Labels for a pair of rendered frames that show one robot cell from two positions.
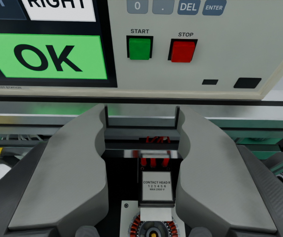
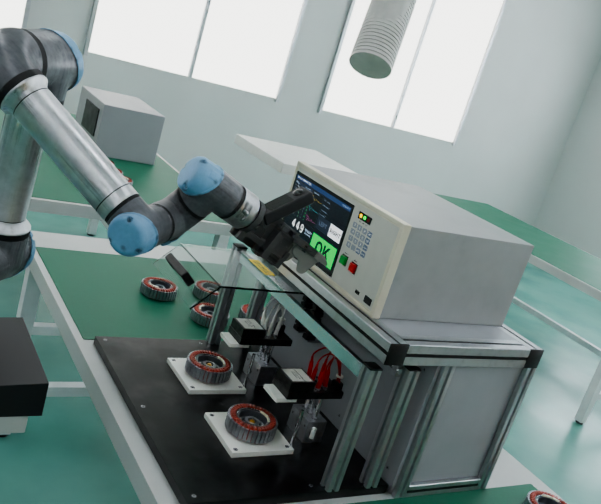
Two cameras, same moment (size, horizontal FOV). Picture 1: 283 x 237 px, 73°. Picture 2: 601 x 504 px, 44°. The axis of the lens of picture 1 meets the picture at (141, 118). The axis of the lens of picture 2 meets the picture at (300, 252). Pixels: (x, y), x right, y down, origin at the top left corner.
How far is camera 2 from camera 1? 1.50 m
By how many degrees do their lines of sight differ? 59
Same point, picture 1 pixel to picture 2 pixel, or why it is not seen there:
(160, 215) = (275, 393)
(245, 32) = (368, 269)
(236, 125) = (349, 317)
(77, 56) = (328, 254)
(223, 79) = (361, 293)
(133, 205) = not seen: hidden behind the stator
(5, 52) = (314, 242)
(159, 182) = (300, 376)
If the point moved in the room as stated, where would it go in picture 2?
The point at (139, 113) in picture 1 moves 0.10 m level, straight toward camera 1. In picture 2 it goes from (325, 287) to (286, 284)
